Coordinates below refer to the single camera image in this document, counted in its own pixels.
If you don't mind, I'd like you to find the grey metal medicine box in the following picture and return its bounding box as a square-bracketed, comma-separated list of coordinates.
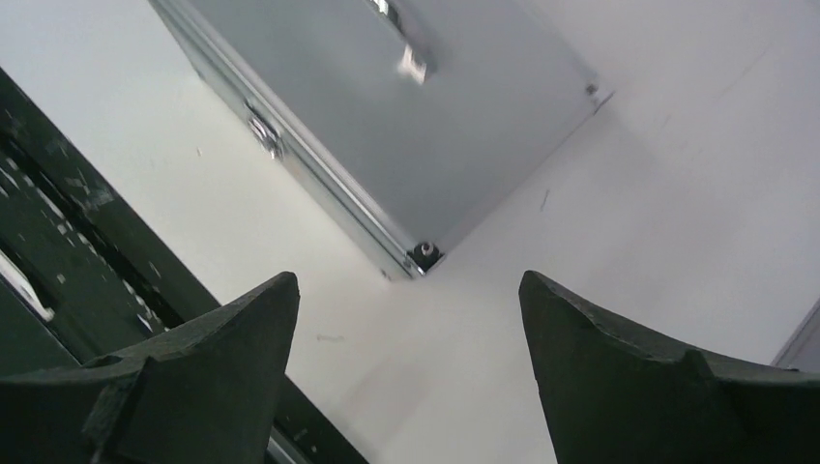
[153, 1, 612, 279]

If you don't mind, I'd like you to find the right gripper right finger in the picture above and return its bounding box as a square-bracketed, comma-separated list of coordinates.
[518, 271, 819, 463]

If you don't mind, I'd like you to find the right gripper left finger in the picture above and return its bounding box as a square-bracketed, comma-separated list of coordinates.
[1, 272, 300, 463]

